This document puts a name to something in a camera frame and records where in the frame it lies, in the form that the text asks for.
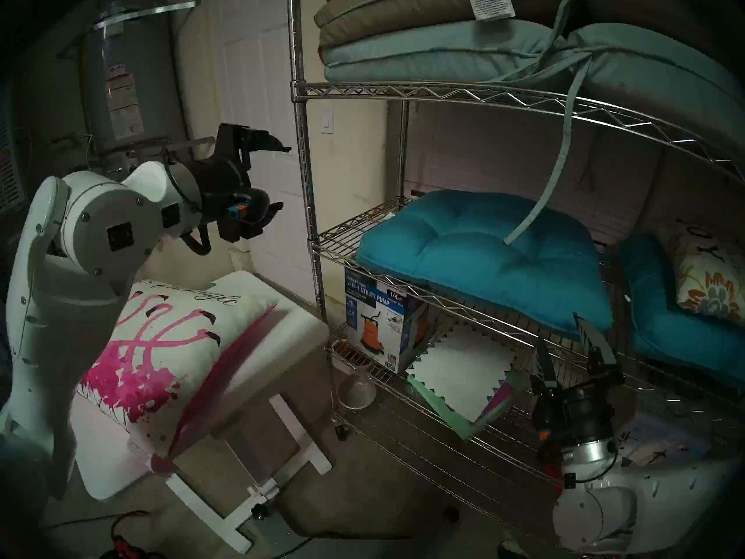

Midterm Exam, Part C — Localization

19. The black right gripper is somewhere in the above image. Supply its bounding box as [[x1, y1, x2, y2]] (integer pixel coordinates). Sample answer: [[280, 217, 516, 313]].
[[532, 312, 627, 465]]

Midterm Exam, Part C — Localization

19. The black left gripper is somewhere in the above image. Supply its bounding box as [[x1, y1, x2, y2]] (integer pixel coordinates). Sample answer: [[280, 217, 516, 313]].
[[186, 123, 292, 244]]

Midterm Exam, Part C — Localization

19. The utility pump cardboard box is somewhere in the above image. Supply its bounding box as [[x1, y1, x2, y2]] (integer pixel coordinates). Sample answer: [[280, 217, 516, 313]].
[[345, 267, 428, 373]]

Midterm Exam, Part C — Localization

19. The white paper with zigzag edge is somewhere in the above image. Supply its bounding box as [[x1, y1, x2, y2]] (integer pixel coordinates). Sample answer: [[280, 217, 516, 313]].
[[406, 322, 519, 423]]

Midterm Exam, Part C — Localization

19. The light blue seat cushion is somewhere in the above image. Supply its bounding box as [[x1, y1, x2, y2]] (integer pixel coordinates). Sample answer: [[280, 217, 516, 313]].
[[321, 21, 568, 84]]

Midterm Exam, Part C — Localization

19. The chrome wire shelf rack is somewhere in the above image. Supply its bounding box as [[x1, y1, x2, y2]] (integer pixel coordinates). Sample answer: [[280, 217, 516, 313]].
[[288, 0, 745, 559]]

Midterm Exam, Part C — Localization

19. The printed box with Chinese characters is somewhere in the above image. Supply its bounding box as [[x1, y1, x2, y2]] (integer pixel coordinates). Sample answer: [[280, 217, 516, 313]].
[[620, 412, 716, 468]]

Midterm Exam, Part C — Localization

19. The light blue cushion with ties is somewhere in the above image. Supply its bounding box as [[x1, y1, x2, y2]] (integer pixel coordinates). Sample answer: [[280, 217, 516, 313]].
[[503, 0, 745, 247]]

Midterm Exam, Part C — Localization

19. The purple paper sheet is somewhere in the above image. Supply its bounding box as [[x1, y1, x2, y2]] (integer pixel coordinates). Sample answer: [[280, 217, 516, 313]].
[[474, 383, 519, 424]]

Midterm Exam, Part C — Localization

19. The floral print throw pillow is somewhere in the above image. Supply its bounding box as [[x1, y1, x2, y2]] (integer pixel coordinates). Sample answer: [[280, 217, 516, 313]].
[[655, 217, 745, 326]]

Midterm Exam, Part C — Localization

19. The clear glass bowl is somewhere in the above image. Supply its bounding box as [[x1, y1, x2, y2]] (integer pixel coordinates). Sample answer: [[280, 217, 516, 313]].
[[336, 374, 378, 410]]

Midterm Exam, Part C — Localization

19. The red cable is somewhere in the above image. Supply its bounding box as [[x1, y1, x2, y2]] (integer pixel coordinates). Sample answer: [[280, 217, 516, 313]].
[[109, 509, 153, 559]]

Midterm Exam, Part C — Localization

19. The grey furnace cabinet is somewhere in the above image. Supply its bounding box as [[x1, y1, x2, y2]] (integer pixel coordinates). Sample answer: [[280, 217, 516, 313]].
[[0, 121, 29, 215]]

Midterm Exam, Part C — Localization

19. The green paper folder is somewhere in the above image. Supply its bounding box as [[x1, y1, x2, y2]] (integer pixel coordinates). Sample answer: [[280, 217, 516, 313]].
[[406, 370, 531, 441]]

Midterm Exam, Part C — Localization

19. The pink flamingo throw cushion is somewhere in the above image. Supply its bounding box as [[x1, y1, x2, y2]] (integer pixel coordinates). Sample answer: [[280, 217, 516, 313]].
[[79, 278, 281, 475]]

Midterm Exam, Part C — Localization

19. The white folding table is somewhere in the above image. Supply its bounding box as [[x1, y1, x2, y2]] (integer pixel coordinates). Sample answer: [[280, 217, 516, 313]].
[[70, 271, 332, 556]]

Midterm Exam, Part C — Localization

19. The teal tufted seat cushion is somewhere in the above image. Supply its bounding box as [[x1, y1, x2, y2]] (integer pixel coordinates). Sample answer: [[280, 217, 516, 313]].
[[617, 232, 745, 387], [355, 190, 613, 339]]

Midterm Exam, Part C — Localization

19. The grey water heater tank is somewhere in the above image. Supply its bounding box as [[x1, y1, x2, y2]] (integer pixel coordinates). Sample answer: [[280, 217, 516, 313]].
[[79, 0, 216, 180]]

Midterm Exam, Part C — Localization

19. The white panel door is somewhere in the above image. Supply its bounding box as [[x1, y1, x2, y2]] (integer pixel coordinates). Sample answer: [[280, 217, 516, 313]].
[[207, 0, 318, 302]]

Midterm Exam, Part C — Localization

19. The tan seat cushion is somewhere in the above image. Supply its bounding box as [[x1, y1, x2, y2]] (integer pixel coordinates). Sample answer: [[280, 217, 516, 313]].
[[314, 0, 574, 49], [582, 0, 745, 63]]

